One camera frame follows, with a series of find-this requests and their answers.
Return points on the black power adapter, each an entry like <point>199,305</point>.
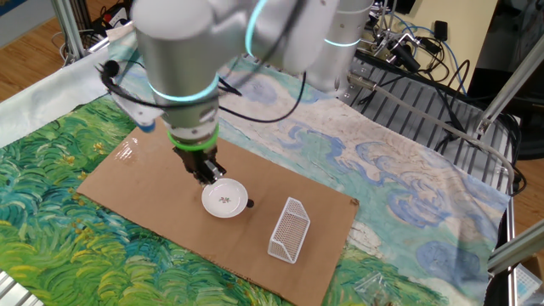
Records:
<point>440,30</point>

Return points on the aluminium frame post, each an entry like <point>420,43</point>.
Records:
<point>70,34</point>
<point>510,81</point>
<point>516,251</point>

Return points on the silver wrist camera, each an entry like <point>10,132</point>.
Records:
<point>136,110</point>

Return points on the white grid tray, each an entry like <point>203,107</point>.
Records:
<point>527,287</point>

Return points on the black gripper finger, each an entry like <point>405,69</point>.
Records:
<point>199,175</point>
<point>214,171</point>

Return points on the black device with red button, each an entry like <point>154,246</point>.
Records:
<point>115,17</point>

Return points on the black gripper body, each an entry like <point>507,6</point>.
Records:
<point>196,158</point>

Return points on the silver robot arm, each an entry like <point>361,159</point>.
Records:
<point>187,51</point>

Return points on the beige board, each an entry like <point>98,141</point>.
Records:
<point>467,25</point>

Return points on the black camera on metal bracket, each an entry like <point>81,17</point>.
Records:
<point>401,53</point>

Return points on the clear plastic bag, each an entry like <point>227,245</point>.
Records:
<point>372,289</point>

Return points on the brown cardboard sheet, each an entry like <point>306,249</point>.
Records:
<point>149,187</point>

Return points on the small black round dot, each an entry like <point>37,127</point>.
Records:
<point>250,203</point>

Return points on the painted landscape tablecloth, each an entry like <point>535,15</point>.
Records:
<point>64,212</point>

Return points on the white plate with flower print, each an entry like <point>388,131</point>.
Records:
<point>224,200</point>

